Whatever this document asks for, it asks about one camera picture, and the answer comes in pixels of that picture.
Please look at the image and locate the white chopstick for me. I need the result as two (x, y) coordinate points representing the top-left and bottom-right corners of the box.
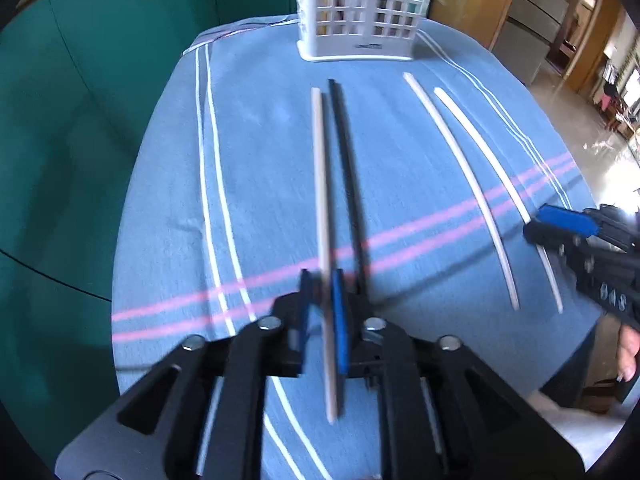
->
(434, 87), (564, 314)

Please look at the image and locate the beige chopstick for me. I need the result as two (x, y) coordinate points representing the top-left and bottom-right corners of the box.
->
(402, 72), (520, 311)

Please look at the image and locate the silver refrigerator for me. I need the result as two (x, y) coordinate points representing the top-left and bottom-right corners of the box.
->
(492, 0), (597, 86)

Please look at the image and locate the grey chopstick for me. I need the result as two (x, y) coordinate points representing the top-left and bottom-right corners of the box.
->
(310, 87), (340, 425)

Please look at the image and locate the white plastic utensil basket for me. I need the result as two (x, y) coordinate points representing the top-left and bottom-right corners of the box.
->
(296, 0), (431, 62)

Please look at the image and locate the blue striped towel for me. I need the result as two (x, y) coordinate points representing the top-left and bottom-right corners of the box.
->
(110, 13), (606, 480)

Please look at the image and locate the person's right hand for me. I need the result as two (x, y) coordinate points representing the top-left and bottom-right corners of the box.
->
(616, 325), (640, 382)

